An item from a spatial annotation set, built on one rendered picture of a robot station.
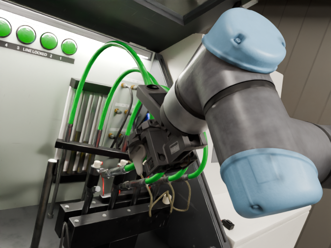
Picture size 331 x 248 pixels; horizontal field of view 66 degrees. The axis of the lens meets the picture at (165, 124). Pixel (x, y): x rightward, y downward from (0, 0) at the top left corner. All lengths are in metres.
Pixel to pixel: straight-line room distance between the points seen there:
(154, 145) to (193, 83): 0.14
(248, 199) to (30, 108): 0.75
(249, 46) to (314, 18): 2.35
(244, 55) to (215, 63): 0.03
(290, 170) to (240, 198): 0.04
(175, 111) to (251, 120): 0.12
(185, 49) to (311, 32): 1.70
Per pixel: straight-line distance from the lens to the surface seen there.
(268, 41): 0.26
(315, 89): 2.41
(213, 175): 1.04
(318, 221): 2.44
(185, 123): 0.32
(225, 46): 0.25
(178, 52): 1.00
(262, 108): 0.23
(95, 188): 0.68
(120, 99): 0.98
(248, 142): 0.22
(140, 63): 0.55
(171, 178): 0.69
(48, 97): 0.88
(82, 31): 0.85
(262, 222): 1.03
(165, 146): 0.39
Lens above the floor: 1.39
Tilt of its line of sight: 11 degrees down
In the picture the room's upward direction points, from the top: 16 degrees clockwise
